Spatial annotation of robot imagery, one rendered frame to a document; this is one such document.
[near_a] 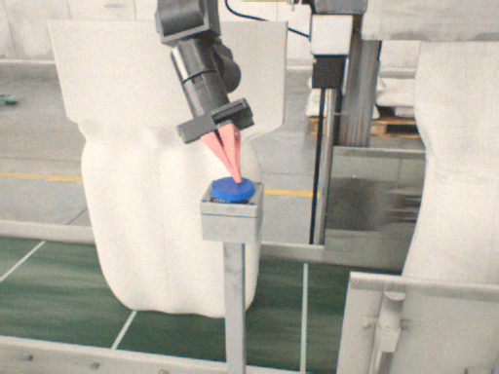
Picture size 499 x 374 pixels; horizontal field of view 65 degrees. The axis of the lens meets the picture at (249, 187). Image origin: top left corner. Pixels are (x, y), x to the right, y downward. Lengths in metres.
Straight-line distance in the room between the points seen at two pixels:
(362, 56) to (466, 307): 0.70
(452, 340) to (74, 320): 0.82
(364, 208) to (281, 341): 0.42
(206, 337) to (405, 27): 0.76
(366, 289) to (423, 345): 0.14
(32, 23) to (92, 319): 6.27
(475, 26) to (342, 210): 0.56
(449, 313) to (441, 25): 0.47
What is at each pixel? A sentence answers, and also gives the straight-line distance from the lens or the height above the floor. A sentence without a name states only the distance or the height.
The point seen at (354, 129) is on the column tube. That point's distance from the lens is 1.16.
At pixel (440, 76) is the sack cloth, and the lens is 0.82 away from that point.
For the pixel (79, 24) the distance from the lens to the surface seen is 0.92.
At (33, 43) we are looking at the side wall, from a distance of 7.14.
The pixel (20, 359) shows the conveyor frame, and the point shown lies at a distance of 1.10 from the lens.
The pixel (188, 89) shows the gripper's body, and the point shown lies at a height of 0.97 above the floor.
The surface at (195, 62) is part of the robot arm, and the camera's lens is 0.56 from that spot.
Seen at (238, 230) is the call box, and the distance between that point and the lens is 0.54.
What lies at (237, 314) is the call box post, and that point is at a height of 0.63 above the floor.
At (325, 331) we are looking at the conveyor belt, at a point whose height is 0.38.
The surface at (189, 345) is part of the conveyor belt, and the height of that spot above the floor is 0.38.
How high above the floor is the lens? 1.08
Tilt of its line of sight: 25 degrees down
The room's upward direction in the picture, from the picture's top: straight up
